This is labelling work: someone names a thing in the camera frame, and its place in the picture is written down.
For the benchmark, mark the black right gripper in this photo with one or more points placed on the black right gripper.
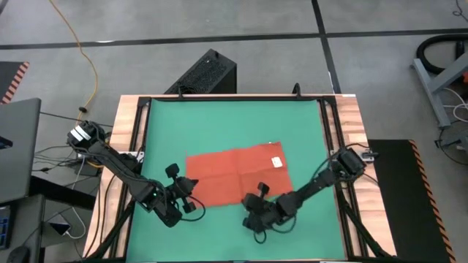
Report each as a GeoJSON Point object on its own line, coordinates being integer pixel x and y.
{"type": "Point", "coordinates": [272, 212]}

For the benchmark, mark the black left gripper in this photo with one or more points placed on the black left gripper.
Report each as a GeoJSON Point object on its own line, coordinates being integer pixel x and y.
{"type": "Point", "coordinates": [175, 191]}

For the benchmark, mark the orange towel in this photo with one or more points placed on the orange towel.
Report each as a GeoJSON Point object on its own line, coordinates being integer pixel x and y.
{"type": "Point", "coordinates": [234, 171]}

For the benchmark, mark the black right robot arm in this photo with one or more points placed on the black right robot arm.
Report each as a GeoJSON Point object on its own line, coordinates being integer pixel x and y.
{"type": "Point", "coordinates": [314, 182]}

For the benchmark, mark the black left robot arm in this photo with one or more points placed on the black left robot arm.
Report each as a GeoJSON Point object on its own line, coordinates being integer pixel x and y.
{"type": "Point", "coordinates": [120, 164]}

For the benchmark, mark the green table mat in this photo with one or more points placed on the green table mat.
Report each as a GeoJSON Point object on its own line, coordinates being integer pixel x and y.
{"type": "Point", "coordinates": [311, 248]}

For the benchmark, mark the black clamp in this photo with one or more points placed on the black clamp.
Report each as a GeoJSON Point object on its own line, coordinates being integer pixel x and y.
{"type": "Point", "coordinates": [180, 91]}
{"type": "Point", "coordinates": [297, 90]}

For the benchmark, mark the black computer tower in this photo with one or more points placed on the black computer tower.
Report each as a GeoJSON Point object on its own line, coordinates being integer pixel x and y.
{"type": "Point", "coordinates": [208, 73]}

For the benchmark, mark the white phone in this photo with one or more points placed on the white phone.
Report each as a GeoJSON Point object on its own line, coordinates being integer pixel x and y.
{"type": "Point", "coordinates": [60, 229]}

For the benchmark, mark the large black orange-striped floor mat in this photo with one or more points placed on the large black orange-striped floor mat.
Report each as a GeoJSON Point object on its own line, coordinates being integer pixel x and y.
{"type": "Point", "coordinates": [406, 204]}

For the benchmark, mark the grey desk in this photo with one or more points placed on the grey desk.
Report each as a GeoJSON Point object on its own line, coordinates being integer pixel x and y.
{"type": "Point", "coordinates": [31, 219]}

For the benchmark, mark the grey laptop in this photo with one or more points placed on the grey laptop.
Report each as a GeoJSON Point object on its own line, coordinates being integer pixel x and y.
{"type": "Point", "coordinates": [18, 153]}

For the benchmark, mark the black computer mouse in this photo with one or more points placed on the black computer mouse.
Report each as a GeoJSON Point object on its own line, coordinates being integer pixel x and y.
{"type": "Point", "coordinates": [19, 255]}

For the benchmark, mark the keypad device with blue keys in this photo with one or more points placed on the keypad device with blue keys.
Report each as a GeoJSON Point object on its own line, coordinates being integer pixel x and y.
{"type": "Point", "coordinates": [4, 226]}

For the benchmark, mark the small black blue object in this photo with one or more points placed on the small black blue object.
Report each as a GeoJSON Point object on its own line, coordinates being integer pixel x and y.
{"type": "Point", "coordinates": [4, 142]}

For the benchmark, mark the small black orange-striped floor mat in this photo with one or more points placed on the small black orange-striped floor mat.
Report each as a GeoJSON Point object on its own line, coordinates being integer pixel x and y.
{"type": "Point", "coordinates": [9, 78]}

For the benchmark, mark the grey metal stand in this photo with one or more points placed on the grey metal stand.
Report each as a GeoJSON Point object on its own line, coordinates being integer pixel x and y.
{"type": "Point", "coordinates": [429, 85]}

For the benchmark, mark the black metal table frame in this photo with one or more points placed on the black metal table frame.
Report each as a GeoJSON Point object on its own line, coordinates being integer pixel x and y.
{"type": "Point", "coordinates": [237, 97]}

